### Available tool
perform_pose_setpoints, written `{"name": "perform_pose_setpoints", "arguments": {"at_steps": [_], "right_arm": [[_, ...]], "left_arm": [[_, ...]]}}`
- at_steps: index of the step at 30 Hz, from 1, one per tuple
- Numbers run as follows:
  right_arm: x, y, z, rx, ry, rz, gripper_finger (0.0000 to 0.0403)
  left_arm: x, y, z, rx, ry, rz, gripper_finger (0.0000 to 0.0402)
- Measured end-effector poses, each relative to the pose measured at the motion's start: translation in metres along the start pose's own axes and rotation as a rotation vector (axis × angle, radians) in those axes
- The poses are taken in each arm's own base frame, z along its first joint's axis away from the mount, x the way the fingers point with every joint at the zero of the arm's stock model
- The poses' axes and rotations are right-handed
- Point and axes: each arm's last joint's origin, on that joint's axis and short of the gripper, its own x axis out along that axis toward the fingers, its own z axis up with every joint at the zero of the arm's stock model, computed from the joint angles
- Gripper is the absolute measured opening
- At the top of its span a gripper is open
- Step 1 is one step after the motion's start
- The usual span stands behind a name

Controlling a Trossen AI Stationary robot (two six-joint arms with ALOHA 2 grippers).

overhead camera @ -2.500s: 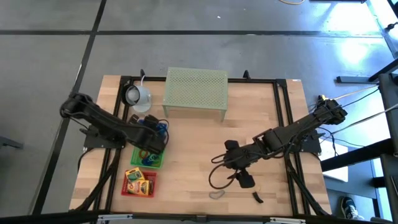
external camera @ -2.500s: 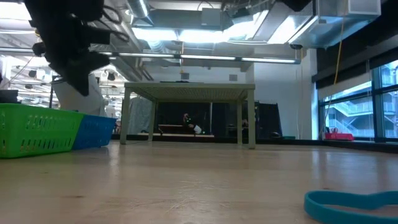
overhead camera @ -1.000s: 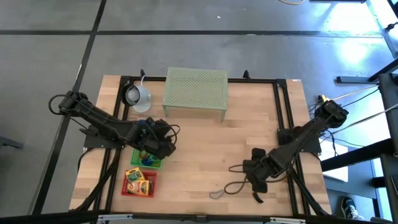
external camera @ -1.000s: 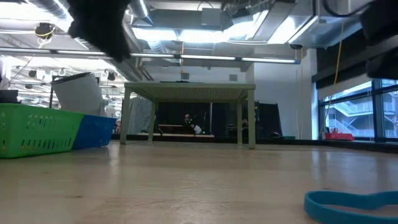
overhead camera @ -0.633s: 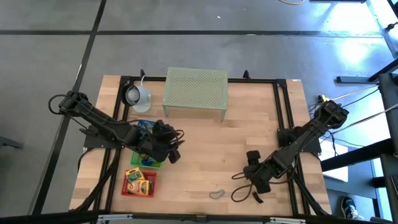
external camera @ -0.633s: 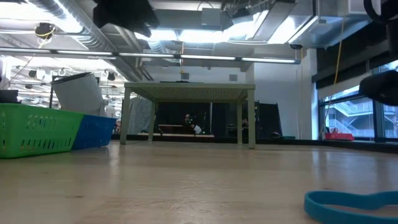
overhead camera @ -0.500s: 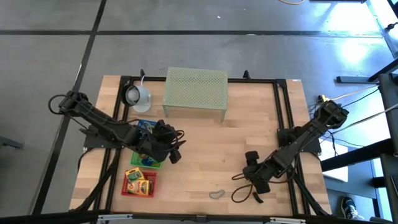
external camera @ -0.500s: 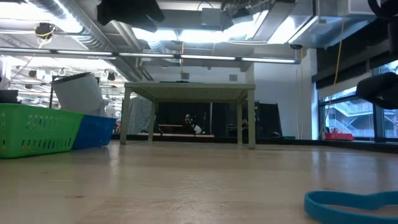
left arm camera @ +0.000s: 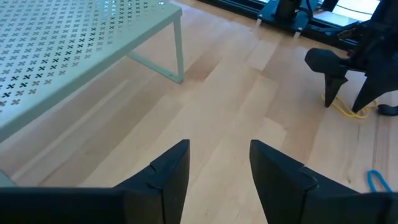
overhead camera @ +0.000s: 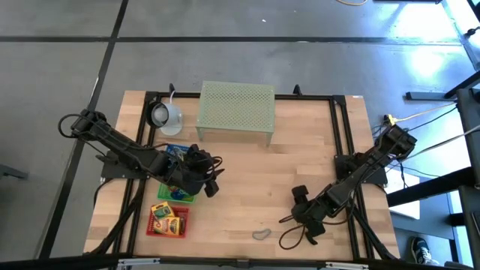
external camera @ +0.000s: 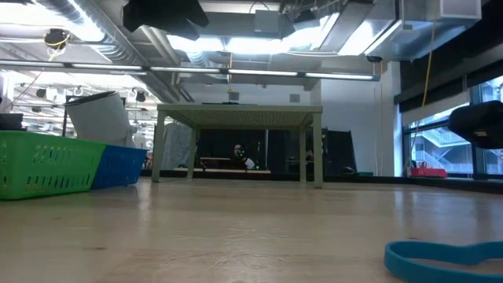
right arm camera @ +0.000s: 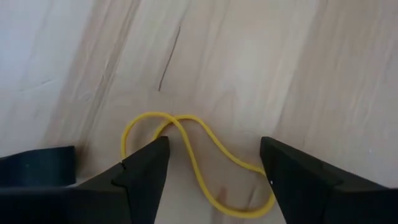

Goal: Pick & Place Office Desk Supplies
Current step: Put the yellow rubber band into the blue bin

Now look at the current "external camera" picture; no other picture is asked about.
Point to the blue-grey rubber band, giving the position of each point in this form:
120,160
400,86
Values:
432,249

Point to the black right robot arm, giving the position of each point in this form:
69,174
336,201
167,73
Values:
479,122

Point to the white desk lamp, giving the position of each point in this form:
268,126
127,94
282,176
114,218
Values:
102,118

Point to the long wooden desk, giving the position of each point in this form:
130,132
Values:
236,171

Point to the ceiling light strip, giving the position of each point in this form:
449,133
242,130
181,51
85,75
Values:
259,72

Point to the green perforated metal shelf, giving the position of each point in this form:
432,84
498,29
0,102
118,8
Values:
239,110

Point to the grey cloth cover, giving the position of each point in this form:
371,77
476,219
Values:
177,145

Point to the person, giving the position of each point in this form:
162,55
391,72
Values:
239,151

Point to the blue plastic basket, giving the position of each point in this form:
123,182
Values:
118,165

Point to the black monitor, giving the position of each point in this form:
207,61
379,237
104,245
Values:
11,122

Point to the green plastic basket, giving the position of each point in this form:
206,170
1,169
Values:
47,165

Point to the large glass window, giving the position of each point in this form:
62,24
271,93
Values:
440,149

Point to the red box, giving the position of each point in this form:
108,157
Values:
428,173

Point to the silver spiral air duct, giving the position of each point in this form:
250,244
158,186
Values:
118,39

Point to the silver rectangular air duct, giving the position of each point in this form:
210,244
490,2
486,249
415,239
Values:
353,31

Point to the dome security camera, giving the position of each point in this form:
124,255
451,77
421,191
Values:
374,59

